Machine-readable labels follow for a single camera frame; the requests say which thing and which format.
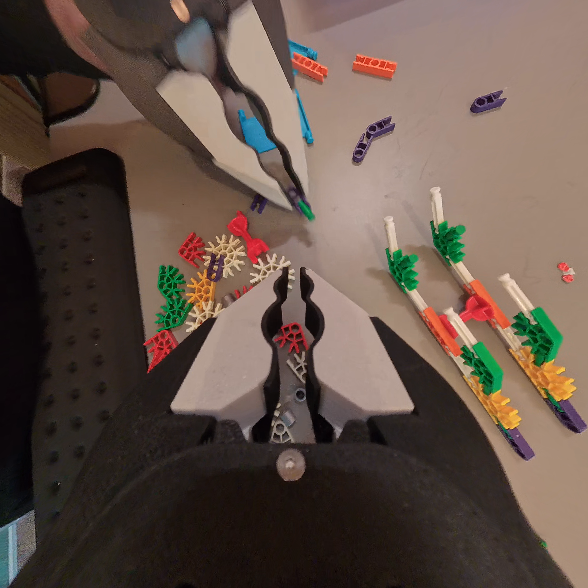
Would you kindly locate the yellow toy connector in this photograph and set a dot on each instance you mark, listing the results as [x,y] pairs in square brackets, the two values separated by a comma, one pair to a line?
[202,289]

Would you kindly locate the person's left hand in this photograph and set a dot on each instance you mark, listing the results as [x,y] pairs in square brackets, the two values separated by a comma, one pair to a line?
[69,27]

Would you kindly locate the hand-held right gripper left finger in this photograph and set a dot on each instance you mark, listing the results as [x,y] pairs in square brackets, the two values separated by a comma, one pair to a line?
[220,367]

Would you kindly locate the grey toy connector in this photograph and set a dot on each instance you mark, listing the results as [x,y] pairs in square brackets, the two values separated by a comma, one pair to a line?
[298,365]
[279,434]

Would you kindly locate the red toy spool piece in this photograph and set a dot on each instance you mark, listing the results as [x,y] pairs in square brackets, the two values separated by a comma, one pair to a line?
[246,236]

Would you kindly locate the small red white scrap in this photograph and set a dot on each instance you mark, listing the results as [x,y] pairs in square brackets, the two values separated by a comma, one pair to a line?
[566,271]

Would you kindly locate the purple toy connector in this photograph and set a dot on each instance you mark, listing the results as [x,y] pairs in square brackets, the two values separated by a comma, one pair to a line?
[294,195]
[258,203]
[215,271]
[488,103]

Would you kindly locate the joined purple toy connectors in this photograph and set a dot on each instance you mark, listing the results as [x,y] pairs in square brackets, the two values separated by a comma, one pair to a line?
[374,131]

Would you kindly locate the toy rail assembly with spool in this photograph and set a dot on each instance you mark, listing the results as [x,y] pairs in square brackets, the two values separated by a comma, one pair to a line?
[537,335]

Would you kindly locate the white snowflake toy connector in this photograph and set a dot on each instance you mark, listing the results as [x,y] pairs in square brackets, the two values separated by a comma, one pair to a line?
[202,314]
[268,271]
[227,250]

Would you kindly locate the short green toy rod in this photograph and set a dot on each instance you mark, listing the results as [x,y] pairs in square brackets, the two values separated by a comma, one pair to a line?
[307,211]

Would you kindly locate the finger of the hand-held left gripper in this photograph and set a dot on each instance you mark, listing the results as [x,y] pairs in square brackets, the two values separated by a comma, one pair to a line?
[271,69]
[206,119]

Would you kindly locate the orange toy connector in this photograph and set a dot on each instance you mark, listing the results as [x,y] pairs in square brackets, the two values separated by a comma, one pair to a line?
[374,65]
[310,67]

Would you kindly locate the green toy connector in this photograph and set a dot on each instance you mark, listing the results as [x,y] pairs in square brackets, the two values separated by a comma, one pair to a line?
[171,280]
[173,314]

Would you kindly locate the cyan toy panel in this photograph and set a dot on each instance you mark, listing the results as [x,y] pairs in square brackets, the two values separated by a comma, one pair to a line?
[255,133]
[301,48]

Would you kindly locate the black perforated panel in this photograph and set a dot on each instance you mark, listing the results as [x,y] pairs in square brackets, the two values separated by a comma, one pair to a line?
[78,275]

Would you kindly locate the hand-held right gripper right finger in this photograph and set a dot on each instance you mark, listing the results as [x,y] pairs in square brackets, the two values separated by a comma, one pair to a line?
[363,367]

